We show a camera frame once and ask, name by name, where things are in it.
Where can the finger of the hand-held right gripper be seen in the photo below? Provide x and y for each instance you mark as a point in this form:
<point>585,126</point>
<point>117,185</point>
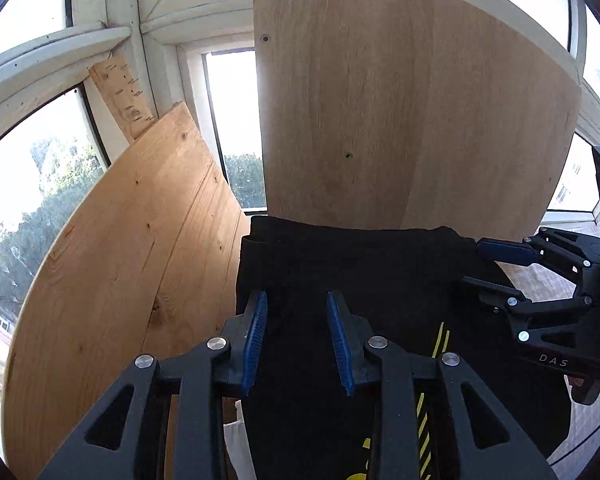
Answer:
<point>485,290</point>
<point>505,251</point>

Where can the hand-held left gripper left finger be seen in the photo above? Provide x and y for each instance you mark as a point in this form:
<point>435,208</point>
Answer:
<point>254,345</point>

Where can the light plywood board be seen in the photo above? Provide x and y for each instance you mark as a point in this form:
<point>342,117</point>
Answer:
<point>380,85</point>

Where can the pink plaid blanket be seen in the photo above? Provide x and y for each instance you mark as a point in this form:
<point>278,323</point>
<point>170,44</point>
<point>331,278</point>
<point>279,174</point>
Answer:
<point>535,282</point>

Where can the narrow wooden strip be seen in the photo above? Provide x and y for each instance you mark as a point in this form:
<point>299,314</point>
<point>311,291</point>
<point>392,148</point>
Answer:
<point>125,95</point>

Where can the black shorts with yellow stripes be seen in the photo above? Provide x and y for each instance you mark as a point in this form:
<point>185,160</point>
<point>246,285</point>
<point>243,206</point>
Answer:
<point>380,270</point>

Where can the white cloth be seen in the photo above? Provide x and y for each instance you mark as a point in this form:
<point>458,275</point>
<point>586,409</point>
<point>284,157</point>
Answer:
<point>240,445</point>

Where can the knotty pine board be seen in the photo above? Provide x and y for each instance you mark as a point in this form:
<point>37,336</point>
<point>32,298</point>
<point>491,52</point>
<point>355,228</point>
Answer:
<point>130,260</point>

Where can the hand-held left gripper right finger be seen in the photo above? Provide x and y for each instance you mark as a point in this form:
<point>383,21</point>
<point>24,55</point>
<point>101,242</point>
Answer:
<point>340,345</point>

